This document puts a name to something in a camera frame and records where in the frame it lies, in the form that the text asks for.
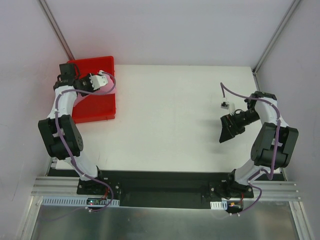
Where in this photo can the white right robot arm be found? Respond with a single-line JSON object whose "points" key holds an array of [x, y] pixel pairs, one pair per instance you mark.
{"points": [[271, 150]]}

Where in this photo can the left aluminium corner post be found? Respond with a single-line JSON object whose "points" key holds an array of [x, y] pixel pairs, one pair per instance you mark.
{"points": [[56, 29]]}

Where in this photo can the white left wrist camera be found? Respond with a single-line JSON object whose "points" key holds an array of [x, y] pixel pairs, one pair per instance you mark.
{"points": [[98, 80]]}

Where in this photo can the right white cable duct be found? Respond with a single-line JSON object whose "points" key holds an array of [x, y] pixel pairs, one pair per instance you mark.
{"points": [[219, 205]]}

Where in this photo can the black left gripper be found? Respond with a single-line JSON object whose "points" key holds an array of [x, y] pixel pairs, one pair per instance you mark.
{"points": [[87, 85]]}

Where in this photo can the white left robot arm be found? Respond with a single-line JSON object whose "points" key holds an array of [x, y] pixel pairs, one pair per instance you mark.
{"points": [[58, 130]]}

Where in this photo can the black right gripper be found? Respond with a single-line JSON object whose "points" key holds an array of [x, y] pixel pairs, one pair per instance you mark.
{"points": [[231, 124]]}

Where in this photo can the red plastic bin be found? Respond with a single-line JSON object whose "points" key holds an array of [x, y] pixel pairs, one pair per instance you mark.
{"points": [[93, 108]]}

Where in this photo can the left white cable duct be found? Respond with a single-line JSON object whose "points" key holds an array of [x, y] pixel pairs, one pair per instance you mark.
{"points": [[65, 201]]}

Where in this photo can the white cable duct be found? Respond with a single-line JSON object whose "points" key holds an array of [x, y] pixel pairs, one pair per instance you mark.
{"points": [[65, 201], [219, 205]]}

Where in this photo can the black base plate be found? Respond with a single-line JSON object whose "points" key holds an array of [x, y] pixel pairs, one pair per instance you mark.
{"points": [[179, 190]]}

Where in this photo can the pink t shirt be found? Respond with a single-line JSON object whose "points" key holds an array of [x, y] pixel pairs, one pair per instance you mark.
{"points": [[108, 88]]}

